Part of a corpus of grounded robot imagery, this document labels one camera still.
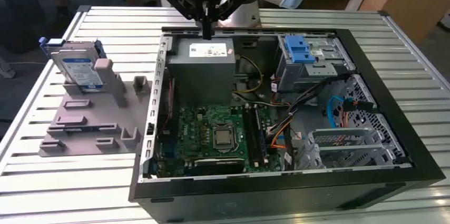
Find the hard disk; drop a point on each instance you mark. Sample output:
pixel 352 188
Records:
pixel 79 71

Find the metal disk bay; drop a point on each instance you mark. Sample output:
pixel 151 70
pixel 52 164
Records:
pixel 347 148

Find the blue plastic drive latch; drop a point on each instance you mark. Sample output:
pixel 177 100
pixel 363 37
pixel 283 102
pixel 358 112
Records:
pixel 298 50

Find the grey power supply unit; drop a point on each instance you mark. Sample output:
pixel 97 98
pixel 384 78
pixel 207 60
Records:
pixel 200 81

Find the metal optical drive cage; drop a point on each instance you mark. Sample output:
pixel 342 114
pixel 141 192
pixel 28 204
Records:
pixel 323 69

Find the black mesh bin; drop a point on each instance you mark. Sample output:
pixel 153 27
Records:
pixel 20 23

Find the green motherboard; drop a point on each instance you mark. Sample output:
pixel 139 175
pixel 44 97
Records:
pixel 196 129

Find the black RAM slot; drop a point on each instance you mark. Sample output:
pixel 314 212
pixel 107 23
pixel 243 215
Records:
pixel 250 134

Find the CPU socket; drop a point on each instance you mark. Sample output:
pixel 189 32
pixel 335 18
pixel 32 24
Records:
pixel 212 137

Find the silver CPU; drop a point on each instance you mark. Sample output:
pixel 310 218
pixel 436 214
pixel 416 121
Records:
pixel 224 138

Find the grey parts rack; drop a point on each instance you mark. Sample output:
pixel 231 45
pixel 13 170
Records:
pixel 95 118

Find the white stand foot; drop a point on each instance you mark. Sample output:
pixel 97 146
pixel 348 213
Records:
pixel 7 69

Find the RAM stick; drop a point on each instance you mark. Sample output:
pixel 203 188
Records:
pixel 75 129

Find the black graphics card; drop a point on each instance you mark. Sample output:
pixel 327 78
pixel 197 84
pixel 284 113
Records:
pixel 217 164

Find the black PC case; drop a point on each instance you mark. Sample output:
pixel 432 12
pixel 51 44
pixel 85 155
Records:
pixel 280 197

